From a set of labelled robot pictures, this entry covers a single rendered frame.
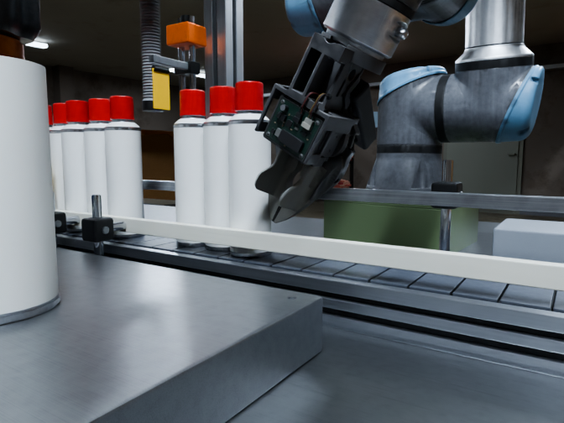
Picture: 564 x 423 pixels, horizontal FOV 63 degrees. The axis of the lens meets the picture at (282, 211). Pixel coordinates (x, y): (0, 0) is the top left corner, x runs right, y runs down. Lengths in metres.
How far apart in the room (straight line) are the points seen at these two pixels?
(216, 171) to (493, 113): 0.44
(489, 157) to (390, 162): 8.19
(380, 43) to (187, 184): 0.30
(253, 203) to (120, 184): 0.24
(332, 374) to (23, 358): 0.21
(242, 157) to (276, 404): 0.29
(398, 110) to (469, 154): 8.26
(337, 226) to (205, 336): 0.57
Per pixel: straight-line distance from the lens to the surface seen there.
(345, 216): 0.85
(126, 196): 0.71
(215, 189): 0.58
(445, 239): 0.57
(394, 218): 0.81
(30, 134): 0.39
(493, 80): 0.80
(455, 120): 0.81
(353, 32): 0.46
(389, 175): 0.83
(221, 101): 0.59
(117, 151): 0.70
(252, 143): 0.54
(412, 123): 0.83
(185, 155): 0.61
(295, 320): 0.37
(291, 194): 0.50
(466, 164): 9.10
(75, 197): 0.79
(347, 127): 0.48
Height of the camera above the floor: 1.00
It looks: 7 degrees down
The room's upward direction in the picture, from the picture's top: straight up
